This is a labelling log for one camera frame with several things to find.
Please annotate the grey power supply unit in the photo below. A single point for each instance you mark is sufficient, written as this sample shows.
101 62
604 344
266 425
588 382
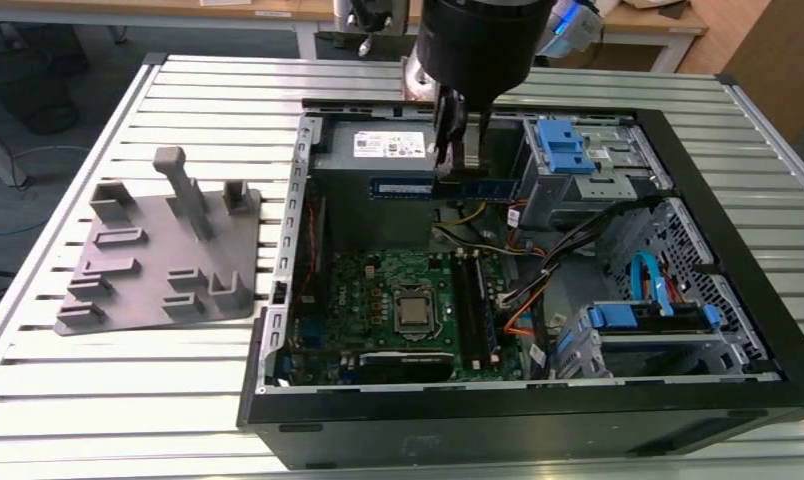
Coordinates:
375 220

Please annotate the green motherboard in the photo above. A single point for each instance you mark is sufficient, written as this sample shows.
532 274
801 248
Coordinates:
362 300

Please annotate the wooden desk white frame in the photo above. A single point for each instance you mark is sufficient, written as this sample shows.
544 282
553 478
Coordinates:
142 7
649 22

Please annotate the blue drive bay latch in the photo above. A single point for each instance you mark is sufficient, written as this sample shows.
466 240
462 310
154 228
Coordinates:
562 147

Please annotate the black graphics card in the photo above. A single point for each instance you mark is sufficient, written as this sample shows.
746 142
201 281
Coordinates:
409 364

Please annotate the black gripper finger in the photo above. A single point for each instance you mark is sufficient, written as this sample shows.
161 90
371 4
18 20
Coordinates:
477 145
448 130

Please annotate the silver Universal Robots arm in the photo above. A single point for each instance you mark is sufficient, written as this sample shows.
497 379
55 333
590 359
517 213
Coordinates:
418 75

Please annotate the metal drive cage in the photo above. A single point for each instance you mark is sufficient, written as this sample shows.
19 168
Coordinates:
609 190

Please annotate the metal disk bay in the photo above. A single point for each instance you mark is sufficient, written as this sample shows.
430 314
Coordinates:
662 345

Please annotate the hard disk in blue carrier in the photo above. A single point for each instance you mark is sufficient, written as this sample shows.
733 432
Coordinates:
625 319

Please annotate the CPU socket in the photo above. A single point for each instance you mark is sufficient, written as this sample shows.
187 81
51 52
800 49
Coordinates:
442 310

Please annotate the black RAM slot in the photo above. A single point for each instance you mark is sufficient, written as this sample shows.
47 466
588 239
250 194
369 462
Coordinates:
464 310

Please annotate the silver CPU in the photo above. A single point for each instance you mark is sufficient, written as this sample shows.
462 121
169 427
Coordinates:
414 312

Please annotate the blue RAM stick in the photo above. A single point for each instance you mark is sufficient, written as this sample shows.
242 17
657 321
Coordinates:
402 189

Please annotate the black open PC case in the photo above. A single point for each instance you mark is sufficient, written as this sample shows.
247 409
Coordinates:
509 430

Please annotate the grey parts rack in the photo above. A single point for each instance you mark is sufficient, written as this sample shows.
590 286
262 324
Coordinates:
155 250

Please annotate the wooden cabinet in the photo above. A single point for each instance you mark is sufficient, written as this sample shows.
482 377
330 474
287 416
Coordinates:
776 65

